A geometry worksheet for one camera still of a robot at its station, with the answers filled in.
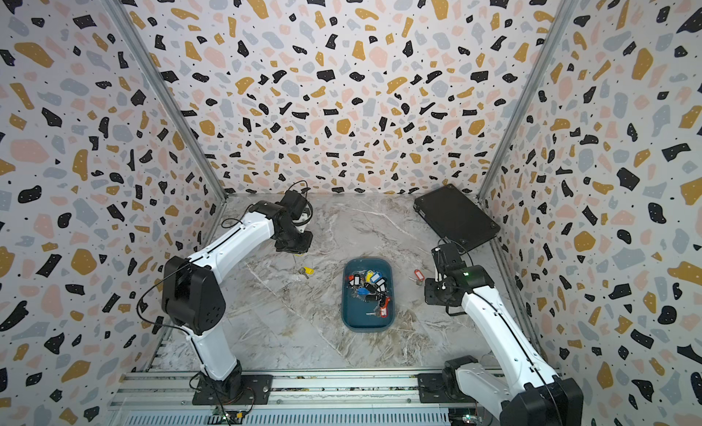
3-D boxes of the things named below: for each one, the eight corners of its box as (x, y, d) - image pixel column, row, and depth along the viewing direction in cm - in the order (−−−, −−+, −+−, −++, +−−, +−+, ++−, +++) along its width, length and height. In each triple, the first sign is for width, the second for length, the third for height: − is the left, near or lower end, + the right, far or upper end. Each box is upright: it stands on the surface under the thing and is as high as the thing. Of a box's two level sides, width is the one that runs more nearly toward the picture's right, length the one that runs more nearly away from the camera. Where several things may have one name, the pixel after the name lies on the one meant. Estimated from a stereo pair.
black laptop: (456, 257, 105) (460, 248, 100) (411, 207, 121) (412, 198, 117) (496, 234, 112) (502, 225, 107) (448, 191, 128) (451, 181, 124)
